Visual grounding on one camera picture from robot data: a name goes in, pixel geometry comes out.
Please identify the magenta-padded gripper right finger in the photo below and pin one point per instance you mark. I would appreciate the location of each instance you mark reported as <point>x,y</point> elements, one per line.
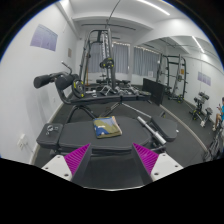
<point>146,159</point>

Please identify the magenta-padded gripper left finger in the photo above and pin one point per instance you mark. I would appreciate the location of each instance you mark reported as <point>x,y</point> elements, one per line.
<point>77,159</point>

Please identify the blue and olive printed towel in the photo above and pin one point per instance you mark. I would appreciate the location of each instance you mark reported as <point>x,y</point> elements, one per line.
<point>106,128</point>

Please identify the black padded weight bench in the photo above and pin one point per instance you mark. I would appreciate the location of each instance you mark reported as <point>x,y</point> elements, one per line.
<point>83,133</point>

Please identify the black plyo box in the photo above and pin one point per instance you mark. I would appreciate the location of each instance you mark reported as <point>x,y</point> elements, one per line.
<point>153,90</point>

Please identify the black yellow-marked weight plate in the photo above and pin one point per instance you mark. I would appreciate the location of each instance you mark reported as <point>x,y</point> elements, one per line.
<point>78,88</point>

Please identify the black exercise machine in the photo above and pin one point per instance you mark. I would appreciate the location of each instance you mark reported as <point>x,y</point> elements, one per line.
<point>200,100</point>

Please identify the person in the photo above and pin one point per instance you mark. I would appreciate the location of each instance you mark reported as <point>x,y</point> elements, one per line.
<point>220,115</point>

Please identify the black power rack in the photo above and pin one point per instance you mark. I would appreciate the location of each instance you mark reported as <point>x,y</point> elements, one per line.
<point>180,76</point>

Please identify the grey window curtain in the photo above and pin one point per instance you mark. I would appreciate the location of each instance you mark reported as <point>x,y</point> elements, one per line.
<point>121,58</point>
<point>145,61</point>

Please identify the long ceiling light strip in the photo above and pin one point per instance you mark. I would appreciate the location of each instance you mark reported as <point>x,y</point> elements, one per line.
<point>198,44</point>
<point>153,6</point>

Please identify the white wall outlet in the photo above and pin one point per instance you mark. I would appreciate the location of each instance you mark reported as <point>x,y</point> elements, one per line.
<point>21,142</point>

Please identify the small purple wall poster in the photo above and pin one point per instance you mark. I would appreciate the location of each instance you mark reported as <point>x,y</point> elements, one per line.
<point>204,78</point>

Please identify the grey smith machine frame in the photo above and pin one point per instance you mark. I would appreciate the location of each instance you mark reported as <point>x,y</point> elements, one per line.
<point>107,62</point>

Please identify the small beige wall panel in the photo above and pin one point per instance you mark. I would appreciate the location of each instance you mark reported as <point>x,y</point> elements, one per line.
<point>69,52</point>

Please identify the large purple wall poster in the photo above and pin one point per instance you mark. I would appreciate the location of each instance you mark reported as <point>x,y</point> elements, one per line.
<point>43,37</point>

